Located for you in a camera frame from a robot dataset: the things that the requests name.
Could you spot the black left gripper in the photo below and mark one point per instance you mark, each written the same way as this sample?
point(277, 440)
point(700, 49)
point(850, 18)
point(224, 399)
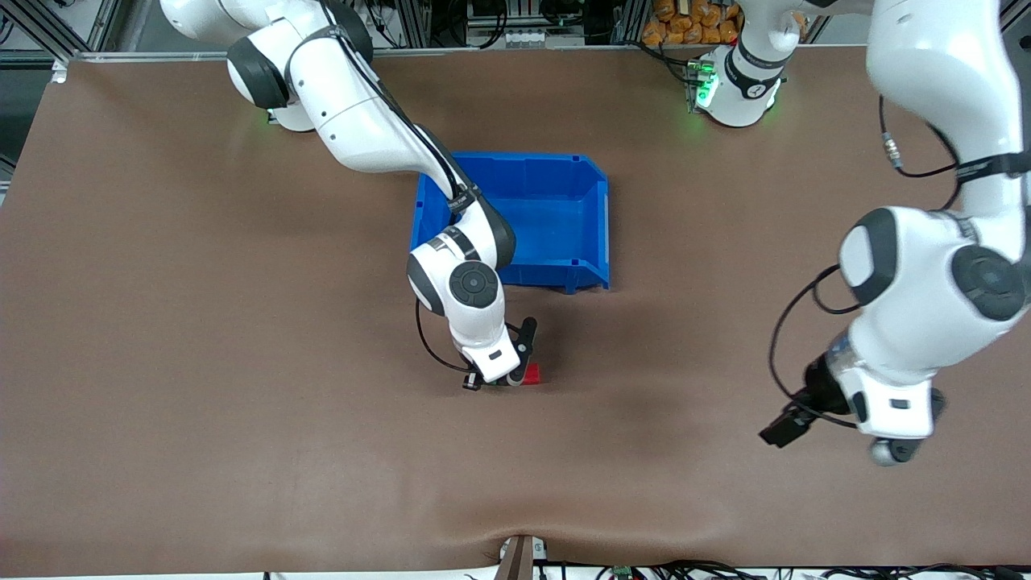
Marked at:
point(820, 386)

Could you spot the small red cube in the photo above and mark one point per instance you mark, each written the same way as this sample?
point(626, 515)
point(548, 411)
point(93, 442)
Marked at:
point(533, 374)

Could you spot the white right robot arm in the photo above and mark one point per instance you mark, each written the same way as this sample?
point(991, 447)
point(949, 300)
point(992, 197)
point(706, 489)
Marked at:
point(354, 121)

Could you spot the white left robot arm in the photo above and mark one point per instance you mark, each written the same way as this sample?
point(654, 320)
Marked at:
point(926, 274)

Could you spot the blue plastic storage bin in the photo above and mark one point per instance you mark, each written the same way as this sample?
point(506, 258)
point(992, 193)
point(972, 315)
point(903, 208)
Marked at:
point(556, 217)

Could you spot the brown table mat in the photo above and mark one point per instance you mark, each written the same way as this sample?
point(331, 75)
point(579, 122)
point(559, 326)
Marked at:
point(161, 403)

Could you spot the white connector block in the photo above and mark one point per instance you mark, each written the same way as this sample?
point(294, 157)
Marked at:
point(523, 36)

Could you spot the orange packets pile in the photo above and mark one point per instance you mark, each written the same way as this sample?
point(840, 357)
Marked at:
point(685, 24)

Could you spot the brown table clamp post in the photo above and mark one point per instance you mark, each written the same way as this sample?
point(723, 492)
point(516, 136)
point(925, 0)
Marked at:
point(519, 560)

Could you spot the silver table edge rail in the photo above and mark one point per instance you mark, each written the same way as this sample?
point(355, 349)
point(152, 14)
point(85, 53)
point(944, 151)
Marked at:
point(564, 50)

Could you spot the aluminium frame profile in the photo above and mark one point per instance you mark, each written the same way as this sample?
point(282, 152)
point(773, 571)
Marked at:
point(995, 32)
point(36, 31)

